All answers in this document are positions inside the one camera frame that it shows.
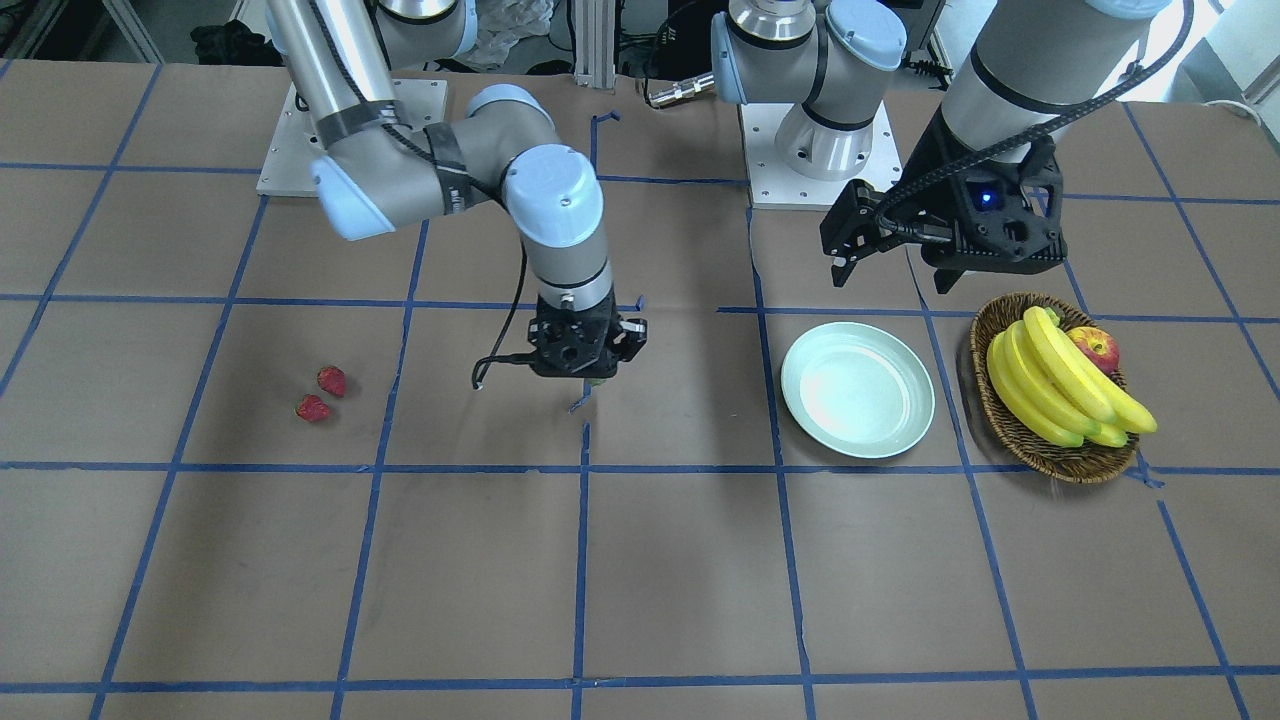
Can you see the aluminium frame post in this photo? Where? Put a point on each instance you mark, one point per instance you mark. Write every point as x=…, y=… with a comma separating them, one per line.
x=594, y=43

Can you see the woven wicker basket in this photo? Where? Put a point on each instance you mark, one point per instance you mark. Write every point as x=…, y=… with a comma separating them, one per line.
x=1085, y=465

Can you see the yellow banana bunch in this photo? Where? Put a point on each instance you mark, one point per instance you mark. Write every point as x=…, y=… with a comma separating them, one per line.
x=1047, y=383

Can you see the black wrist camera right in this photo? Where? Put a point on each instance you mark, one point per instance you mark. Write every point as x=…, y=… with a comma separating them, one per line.
x=631, y=335

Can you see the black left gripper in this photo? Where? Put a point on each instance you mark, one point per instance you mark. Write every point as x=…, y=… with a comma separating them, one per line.
x=935, y=152

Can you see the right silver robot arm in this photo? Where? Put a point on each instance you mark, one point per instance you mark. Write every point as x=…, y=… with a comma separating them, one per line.
x=379, y=169

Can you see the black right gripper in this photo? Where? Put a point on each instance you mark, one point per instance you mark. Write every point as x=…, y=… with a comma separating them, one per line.
x=629, y=340

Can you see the pale green plate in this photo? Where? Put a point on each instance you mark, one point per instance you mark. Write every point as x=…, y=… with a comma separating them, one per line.
x=857, y=390

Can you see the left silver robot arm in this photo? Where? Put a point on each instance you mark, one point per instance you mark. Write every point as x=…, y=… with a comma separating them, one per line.
x=1034, y=68

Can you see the red yellow apple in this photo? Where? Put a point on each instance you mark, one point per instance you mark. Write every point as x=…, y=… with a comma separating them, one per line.
x=1098, y=346

